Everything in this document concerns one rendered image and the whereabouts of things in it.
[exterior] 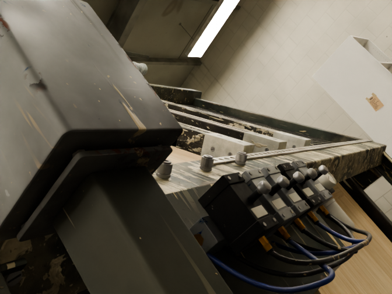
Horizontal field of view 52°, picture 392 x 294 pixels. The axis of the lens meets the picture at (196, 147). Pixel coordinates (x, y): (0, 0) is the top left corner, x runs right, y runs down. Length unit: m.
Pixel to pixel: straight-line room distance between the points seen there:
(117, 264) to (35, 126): 0.10
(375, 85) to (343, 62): 0.41
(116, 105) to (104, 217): 0.08
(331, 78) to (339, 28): 1.62
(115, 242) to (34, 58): 0.13
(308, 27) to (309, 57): 0.43
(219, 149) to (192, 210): 0.49
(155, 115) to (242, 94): 6.60
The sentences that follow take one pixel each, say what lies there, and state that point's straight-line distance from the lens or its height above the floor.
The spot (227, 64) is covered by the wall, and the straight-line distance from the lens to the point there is 7.08.
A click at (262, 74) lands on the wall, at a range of 6.69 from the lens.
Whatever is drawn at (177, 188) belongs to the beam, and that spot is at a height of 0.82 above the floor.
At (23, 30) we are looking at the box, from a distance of 0.31.
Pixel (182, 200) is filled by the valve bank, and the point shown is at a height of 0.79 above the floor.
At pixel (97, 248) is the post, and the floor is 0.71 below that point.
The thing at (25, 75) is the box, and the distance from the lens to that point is 0.28.
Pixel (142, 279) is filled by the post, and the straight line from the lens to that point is 0.26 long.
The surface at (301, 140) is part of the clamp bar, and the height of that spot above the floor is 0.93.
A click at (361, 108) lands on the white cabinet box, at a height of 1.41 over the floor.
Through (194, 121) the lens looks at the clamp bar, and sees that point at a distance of 1.41.
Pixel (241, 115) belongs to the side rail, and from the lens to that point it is 2.56.
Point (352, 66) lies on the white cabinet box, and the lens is 4.61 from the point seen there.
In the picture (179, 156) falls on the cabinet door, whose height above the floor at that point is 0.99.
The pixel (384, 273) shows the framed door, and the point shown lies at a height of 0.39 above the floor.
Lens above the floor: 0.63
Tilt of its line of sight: 20 degrees up
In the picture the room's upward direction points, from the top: 37 degrees counter-clockwise
